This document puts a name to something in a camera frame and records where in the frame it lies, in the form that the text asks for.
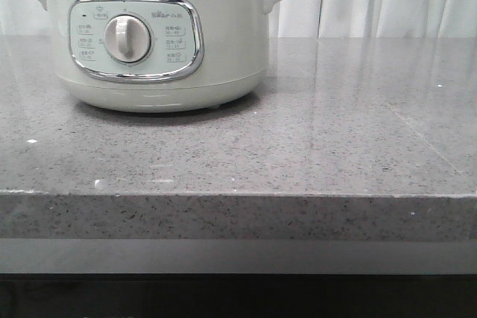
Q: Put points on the pale green electric cooking pot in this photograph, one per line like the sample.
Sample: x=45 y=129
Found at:
x=159 y=55

